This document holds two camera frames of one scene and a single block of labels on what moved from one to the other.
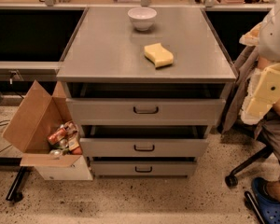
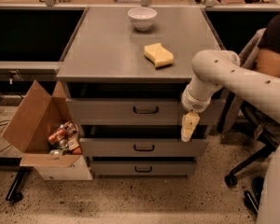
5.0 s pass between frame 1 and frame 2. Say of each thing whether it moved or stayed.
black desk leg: stayed
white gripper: moved
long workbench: stayed
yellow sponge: stayed
